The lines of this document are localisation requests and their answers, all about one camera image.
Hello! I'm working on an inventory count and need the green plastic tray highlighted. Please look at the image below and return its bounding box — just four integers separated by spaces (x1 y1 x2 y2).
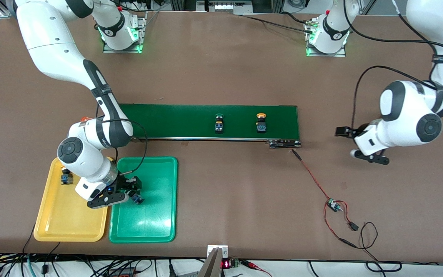
109 156 178 244

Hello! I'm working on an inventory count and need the yellow plastic tray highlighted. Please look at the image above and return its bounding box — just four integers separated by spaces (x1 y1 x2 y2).
33 156 115 242

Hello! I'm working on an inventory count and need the green conveyor belt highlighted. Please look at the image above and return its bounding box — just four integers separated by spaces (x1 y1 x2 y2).
118 103 302 149

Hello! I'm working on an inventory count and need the gray metal stand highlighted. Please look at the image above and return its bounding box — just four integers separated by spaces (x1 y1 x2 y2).
197 247 224 277

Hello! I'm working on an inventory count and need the red clip lead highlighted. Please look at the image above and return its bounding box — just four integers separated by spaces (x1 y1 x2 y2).
241 260 273 277

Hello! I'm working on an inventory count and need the silver metal device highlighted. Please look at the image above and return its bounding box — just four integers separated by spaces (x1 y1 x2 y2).
205 0 236 12

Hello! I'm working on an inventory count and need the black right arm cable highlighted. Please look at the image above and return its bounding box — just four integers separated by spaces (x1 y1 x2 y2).
97 118 148 175

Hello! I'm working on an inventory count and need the red black conveyor wire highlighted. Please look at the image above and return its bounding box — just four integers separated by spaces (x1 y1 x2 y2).
291 149 333 204

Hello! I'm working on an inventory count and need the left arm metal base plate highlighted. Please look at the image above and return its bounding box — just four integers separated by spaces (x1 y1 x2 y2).
304 18 347 57

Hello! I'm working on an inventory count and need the red wire black connector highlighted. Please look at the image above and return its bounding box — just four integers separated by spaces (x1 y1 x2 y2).
323 200 360 249

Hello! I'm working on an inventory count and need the silver metal bracket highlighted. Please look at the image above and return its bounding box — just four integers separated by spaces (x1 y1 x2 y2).
207 245 229 257

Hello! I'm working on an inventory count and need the thin black cable loop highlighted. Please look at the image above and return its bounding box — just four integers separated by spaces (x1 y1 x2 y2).
358 221 403 273

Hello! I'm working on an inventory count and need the black cable with plug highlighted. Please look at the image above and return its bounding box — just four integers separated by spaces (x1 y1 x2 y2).
42 242 61 274

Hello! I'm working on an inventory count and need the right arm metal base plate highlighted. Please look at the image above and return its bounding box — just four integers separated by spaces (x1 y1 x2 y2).
102 11 147 53

